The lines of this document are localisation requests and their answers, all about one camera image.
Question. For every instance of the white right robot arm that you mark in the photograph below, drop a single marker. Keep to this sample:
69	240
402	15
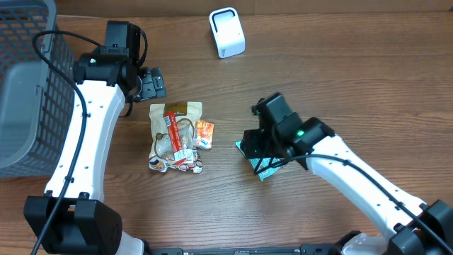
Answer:
407	224

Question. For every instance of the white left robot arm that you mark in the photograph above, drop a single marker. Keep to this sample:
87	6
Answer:
71	216

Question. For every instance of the grey plastic mesh basket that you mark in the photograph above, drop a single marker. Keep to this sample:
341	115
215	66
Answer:
36	103

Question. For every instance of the beige snack pouch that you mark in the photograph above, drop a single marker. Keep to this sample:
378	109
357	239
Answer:
161	156

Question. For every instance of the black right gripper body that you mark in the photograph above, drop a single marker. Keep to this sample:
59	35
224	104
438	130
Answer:
262	146

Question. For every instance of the small orange sachet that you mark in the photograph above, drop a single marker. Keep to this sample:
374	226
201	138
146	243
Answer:
204	134

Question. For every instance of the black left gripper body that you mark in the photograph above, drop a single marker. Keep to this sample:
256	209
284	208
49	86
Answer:
156	83

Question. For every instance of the teal tissue pack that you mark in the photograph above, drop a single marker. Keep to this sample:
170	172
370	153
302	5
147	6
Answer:
262	164

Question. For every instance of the white barcode scanner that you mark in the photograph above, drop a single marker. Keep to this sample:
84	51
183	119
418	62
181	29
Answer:
227	32

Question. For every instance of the red stick packet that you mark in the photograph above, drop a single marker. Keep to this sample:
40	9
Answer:
181	133

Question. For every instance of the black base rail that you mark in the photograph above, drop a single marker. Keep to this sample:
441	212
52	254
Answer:
304	249

